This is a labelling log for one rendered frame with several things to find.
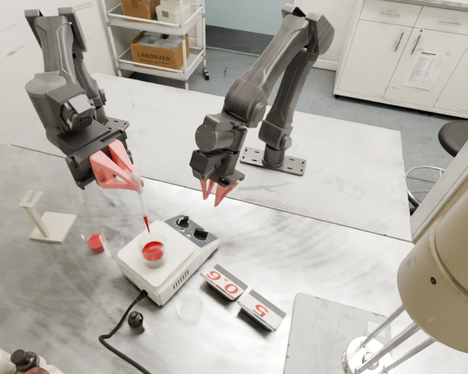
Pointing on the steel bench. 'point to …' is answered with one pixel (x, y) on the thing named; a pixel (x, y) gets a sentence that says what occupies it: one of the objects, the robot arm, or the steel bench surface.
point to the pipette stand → (56, 220)
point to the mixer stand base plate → (326, 334)
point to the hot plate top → (174, 243)
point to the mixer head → (449, 254)
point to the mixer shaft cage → (359, 364)
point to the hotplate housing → (166, 291)
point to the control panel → (190, 231)
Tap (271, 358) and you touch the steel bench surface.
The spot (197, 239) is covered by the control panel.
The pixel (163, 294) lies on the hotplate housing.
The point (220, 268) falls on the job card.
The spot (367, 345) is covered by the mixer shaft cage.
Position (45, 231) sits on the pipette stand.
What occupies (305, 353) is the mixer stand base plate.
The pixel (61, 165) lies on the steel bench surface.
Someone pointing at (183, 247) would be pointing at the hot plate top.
